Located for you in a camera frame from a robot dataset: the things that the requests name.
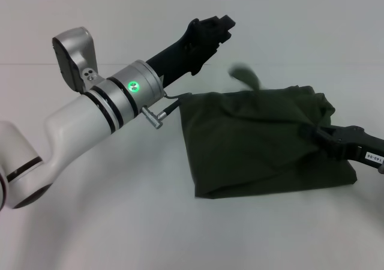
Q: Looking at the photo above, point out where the dark green t-shirt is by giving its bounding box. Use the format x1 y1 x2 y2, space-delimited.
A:
178 62 358 199

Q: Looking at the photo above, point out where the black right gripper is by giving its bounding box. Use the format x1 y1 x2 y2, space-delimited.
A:
299 125 384 174

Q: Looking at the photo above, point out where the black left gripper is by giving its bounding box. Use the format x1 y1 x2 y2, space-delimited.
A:
145 14 238 88

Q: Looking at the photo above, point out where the black left cable metal plug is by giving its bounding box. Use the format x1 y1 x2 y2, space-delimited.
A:
140 92 193 130

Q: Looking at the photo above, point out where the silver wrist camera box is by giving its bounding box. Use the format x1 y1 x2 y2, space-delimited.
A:
52 26 100 94

